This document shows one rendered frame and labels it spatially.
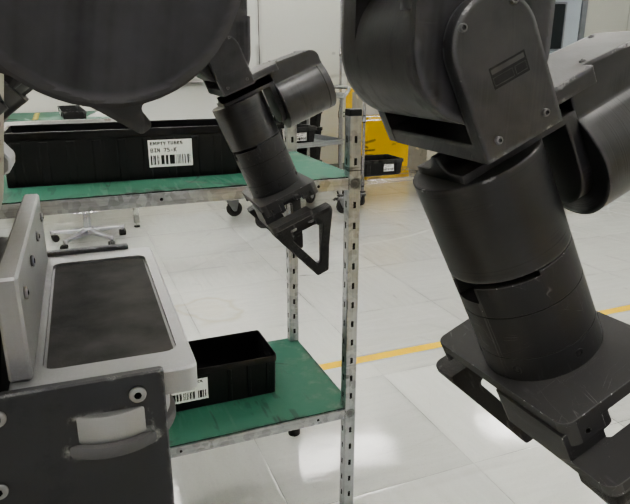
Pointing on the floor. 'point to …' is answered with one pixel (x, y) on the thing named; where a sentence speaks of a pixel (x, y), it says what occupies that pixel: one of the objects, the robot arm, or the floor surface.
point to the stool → (86, 231)
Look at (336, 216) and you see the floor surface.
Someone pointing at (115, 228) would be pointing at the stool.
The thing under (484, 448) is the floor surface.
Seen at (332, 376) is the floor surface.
